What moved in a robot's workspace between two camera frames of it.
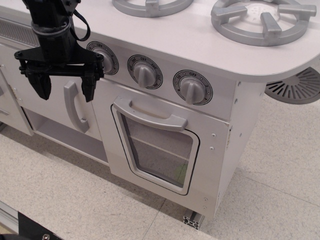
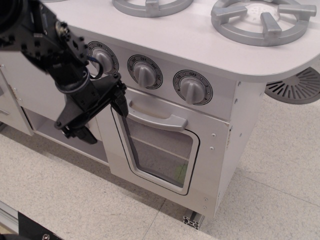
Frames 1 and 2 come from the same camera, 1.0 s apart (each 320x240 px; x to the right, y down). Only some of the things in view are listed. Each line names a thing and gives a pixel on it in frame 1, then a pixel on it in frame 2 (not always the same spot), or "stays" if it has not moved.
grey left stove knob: (110, 62) stays
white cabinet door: (66, 104) stays
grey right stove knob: (192, 87) stays
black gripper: (59, 54) to (86, 98)
